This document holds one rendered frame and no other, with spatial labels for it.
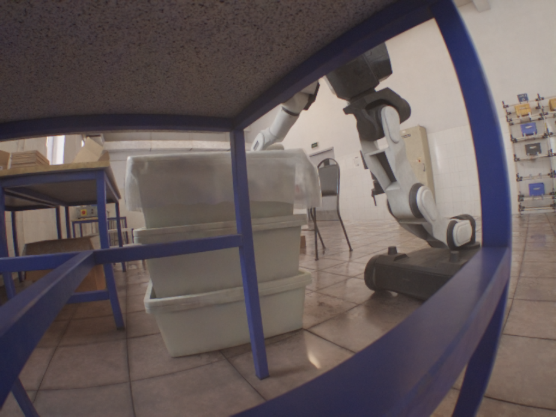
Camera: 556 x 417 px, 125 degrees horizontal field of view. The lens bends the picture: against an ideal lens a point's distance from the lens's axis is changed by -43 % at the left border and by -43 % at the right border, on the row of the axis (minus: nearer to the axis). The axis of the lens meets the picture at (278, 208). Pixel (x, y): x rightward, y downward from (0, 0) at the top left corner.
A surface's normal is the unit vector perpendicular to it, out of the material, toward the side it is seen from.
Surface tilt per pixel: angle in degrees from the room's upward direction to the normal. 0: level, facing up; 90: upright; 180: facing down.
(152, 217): 96
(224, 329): 96
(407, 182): 90
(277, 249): 96
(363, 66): 119
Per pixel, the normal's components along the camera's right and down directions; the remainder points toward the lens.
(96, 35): 0.09, 1.00
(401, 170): 0.40, -0.04
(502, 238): -0.84, 0.07
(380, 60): -0.25, 0.33
